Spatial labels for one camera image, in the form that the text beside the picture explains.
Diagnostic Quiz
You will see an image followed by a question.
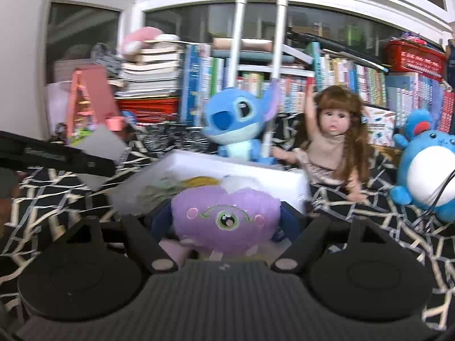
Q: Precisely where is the purple one-eyed plush toy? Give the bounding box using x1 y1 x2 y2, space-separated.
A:
151 186 285 256

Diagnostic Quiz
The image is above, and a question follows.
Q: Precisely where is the green grey cloth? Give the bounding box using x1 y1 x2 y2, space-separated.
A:
136 177 184 212

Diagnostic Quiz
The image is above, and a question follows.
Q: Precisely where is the yellow sequin pouch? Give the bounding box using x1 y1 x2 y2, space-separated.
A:
181 176 220 188

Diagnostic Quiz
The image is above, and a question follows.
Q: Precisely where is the white cardboard box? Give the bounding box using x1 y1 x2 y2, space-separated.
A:
108 150 311 214

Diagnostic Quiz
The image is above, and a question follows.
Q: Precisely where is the black white patterned cloth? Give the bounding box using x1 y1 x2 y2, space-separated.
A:
0 113 455 331

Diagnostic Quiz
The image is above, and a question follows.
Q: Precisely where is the white fluffy plush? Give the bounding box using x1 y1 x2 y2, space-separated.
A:
220 175 264 193

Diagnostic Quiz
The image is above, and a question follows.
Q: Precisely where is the brown-haired baby doll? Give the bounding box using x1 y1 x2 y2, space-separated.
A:
272 86 370 203

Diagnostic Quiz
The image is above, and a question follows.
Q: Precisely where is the miniature black bicycle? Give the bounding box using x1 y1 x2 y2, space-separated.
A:
137 122 210 153

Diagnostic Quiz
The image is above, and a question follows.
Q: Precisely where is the pink triangular dollhouse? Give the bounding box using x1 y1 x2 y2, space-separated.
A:
66 65 126 139

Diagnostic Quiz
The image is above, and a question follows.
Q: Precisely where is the red plastic basket left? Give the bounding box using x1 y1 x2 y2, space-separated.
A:
116 97 180 124

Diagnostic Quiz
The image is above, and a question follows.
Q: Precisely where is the red plastic basket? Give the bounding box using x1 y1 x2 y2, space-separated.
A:
116 97 180 124
385 40 446 81

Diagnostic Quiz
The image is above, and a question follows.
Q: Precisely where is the blue Stitch plush toy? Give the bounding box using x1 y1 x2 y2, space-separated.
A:
201 79 281 165

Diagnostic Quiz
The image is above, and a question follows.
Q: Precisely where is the blue round plush toy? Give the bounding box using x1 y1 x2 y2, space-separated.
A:
390 109 454 223

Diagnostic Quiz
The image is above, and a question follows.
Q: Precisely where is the stack of horizontal books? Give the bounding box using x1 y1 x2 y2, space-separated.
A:
113 41 185 99

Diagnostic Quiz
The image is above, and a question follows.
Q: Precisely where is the row of upright books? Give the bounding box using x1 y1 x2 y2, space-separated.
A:
181 41 454 145

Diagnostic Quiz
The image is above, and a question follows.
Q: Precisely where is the pink plush on books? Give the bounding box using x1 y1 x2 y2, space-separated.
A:
119 26 180 57

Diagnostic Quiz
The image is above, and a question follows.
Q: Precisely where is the red plastic basket right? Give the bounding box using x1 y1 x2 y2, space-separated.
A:
385 40 446 81

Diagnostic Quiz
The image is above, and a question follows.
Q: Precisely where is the black cable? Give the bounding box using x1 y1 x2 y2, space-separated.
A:
415 169 455 221

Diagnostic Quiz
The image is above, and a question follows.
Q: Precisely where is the white pipe frame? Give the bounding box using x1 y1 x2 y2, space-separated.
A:
227 0 288 164

